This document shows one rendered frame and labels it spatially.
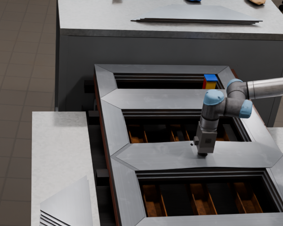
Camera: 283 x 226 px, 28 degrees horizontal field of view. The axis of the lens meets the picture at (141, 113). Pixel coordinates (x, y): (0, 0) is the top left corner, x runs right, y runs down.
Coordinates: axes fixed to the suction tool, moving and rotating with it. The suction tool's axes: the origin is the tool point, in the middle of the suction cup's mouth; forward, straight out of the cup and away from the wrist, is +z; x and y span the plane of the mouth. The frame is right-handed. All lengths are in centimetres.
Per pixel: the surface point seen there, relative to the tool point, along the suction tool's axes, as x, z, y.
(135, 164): -29.4, -0.3, 6.6
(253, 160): 21.6, -0.3, 3.4
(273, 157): 31.7, -0.2, 0.7
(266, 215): 17.7, -0.1, 36.3
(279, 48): 59, -10, -84
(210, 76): 17, -3, -63
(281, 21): 63, -19, -100
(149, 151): -22.6, -0.4, -1.8
